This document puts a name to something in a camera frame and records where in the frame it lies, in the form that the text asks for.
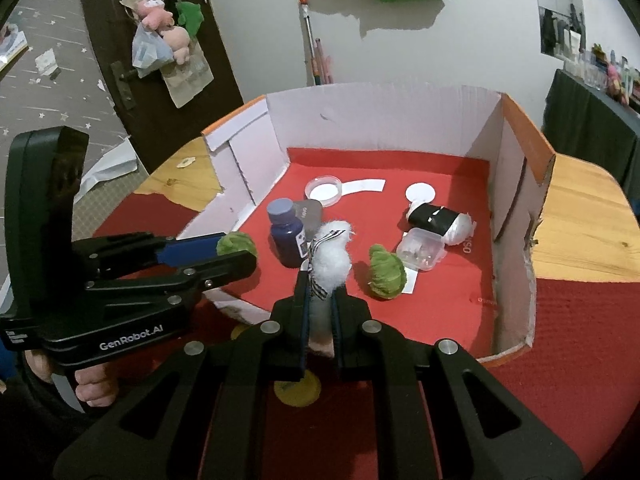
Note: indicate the red woven mat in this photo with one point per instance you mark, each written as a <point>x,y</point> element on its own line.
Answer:
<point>575,360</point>

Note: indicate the person's left hand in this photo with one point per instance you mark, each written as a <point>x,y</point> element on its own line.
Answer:
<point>95,385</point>

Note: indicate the small clear plastic box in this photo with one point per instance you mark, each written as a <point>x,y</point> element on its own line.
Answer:
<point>421,250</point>

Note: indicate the cardboard box with red lining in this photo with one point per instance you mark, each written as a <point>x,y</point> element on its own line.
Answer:
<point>450,185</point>

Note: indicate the black and white wrapped bundle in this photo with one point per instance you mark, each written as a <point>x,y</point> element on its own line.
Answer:
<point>435,217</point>

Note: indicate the translucent plastic bag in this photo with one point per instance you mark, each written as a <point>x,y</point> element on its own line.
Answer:
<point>147,55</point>

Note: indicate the small sticker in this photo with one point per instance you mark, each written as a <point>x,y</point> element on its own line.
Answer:
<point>185,162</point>

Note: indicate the brown paper bag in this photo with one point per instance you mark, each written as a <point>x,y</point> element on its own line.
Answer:
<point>190,82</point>

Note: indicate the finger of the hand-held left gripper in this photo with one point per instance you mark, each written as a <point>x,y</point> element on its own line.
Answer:
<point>220,272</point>
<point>192,249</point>

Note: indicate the green plush toy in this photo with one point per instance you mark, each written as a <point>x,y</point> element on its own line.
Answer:
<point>191,17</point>

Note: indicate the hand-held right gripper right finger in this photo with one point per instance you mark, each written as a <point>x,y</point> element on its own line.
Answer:
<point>352,350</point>

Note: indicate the pink sticks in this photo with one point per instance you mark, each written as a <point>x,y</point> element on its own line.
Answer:
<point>325,65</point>

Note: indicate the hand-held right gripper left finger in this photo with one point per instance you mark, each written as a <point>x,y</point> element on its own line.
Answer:
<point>280,350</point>

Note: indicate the row of bottles and trinkets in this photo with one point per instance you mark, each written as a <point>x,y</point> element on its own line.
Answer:
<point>610,72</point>

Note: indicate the pink plush toy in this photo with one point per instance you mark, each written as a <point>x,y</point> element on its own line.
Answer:
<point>165,25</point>

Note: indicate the clear round plastic dish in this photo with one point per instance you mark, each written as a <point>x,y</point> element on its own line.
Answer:
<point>324,191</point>

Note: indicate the grey makeup case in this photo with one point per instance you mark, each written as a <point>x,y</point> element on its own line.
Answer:
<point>311,215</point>

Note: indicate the white plush toy checkered bow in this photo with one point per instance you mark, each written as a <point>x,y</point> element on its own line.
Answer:
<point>332,260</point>

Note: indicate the dark green table cloth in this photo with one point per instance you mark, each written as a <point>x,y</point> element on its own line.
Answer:
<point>585,120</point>

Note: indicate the white paper scraps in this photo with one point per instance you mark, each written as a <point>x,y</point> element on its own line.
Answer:
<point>107,165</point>

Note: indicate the wall mirror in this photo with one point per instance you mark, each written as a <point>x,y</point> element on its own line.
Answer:
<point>557,5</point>

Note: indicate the dark wooden door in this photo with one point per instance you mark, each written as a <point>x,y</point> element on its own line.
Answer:
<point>100,25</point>

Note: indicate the dark blue bottle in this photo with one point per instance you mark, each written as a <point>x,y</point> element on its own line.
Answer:
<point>285,237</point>

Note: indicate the green pompom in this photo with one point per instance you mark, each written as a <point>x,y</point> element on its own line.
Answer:
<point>237,244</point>
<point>386,272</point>

